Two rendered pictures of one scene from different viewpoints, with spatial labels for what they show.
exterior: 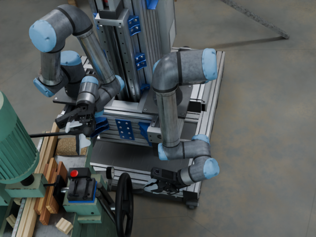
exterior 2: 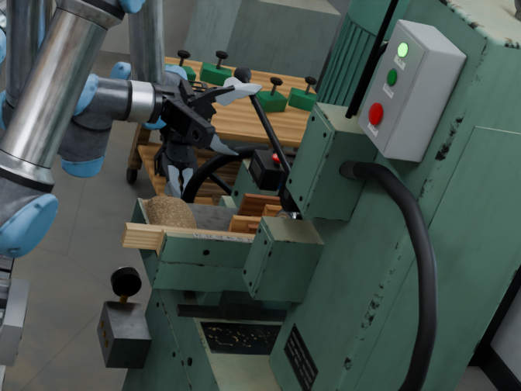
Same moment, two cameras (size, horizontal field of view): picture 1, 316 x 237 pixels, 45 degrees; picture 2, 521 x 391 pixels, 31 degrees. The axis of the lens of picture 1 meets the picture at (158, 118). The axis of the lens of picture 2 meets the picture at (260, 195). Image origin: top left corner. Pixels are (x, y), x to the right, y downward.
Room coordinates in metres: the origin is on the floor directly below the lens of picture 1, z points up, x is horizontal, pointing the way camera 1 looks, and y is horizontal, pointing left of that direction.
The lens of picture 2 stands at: (1.84, 1.71, 1.80)
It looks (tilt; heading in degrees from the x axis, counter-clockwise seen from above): 27 degrees down; 234
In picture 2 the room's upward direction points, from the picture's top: 19 degrees clockwise
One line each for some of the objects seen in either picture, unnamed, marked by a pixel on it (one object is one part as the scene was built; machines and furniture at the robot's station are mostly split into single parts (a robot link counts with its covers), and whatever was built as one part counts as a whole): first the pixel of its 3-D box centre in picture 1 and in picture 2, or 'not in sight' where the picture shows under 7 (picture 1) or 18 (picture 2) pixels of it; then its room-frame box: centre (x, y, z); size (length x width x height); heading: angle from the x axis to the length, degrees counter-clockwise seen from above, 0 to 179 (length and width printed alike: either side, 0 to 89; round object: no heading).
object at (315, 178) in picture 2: not in sight; (331, 161); (1.01, 0.72, 1.22); 0.09 x 0.08 x 0.15; 81
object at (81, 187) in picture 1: (81, 184); (284, 167); (0.80, 0.33, 0.99); 0.13 x 0.11 x 0.06; 171
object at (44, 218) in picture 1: (50, 195); not in sight; (0.81, 0.48, 0.92); 0.23 x 0.02 x 0.05; 171
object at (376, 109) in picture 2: not in sight; (375, 113); (1.05, 0.82, 1.36); 0.03 x 0.01 x 0.03; 81
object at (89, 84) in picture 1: (88, 90); (96, 98); (1.21, 0.28, 1.09); 0.11 x 0.08 x 0.09; 171
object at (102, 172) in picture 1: (99, 180); (122, 333); (1.06, 0.35, 0.58); 0.12 x 0.08 x 0.08; 81
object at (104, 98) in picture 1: (96, 102); (77, 141); (1.22, 0.27, 0.99); 0.11 x 0.08 x 0.11; 135
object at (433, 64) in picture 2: not in sight; (408, 91); (1.01, 0.82, 1.40); 0.10 x 0.06 x 0.16; 81
